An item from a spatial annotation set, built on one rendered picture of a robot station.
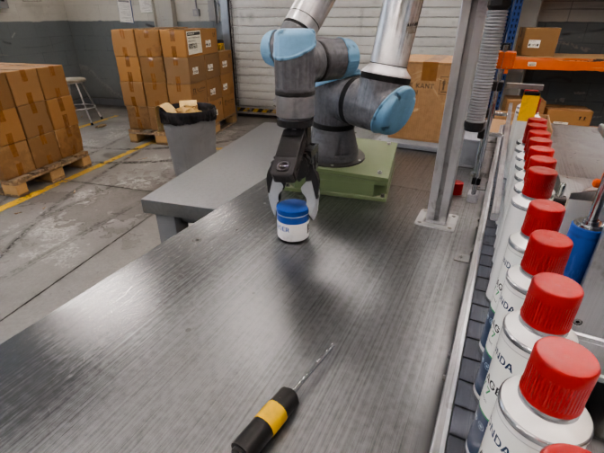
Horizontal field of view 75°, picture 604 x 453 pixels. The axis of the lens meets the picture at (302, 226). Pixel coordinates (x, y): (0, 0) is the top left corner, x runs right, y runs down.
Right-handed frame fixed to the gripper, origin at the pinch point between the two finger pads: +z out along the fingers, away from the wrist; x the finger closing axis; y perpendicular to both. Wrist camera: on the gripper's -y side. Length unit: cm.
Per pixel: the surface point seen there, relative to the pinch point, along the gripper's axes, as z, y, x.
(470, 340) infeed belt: 0.0, -28.4, -33.4
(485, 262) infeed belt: 0.1, -8.1, -37.3
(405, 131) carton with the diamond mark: 1, 78, -19
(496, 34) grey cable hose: -34.7, 3.0, -32.9
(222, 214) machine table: 5.2, 5.2, 19.8
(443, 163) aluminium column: -9.3, 15.1, -29.3
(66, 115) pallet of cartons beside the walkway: 40, 205, 274
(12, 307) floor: 88, 32, 155
